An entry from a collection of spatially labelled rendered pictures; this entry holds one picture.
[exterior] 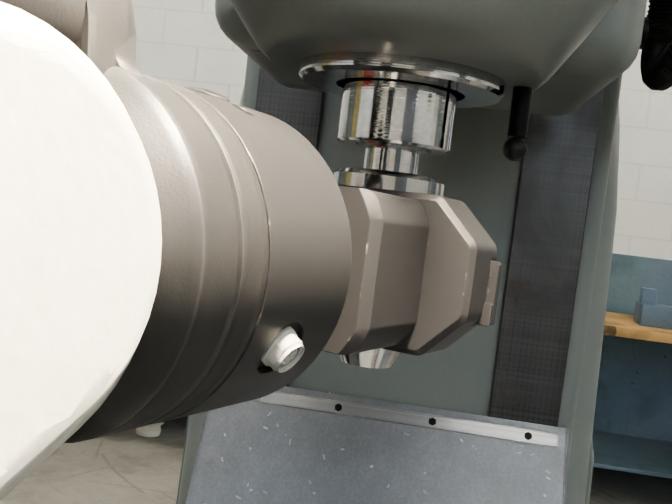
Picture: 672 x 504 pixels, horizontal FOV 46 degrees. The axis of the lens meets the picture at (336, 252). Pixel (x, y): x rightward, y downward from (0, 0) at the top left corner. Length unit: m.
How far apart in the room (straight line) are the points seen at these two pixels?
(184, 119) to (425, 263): 0.12
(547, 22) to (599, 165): 0.45
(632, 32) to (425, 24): 0.21
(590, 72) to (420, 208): 0.22
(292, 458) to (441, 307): 0.46
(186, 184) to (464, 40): 0.14
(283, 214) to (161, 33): 4.75
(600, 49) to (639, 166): 4.23
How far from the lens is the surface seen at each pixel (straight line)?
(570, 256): 0.71
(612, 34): 0.46
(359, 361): 0.33
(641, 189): 4.68
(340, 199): 0.22
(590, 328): 0.74
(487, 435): 0.72
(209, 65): 4.81
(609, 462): 4.06
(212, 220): 0.16
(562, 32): 0.29
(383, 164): 0.32
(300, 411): 0.72
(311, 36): 0.29
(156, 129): 0.17
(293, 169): 0.20
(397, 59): 0.30
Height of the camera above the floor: 1.25
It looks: 3 degrees down
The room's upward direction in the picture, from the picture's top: 7 degrees clockwise
